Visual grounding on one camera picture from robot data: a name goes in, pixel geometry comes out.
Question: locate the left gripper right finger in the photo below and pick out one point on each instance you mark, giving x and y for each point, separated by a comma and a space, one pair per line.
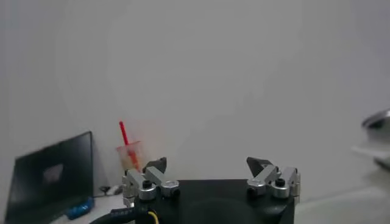
274, 182

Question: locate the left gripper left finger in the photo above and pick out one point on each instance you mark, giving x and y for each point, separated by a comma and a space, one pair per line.
152, 182

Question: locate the blue computer mouse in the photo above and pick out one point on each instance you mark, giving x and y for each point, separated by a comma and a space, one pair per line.
79, 208

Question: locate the white electric steamer pot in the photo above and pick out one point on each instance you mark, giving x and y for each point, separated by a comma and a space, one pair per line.
374, 152

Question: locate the plastic bubble tea cup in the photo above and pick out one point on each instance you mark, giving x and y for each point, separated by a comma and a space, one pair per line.
129, 155

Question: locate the white side table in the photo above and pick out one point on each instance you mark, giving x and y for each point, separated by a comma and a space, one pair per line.
103, 213

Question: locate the red drinking straw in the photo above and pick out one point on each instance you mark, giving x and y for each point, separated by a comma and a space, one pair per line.
123, 131

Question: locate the black laptop screen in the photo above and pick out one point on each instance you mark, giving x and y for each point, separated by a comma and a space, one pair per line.
51, 176

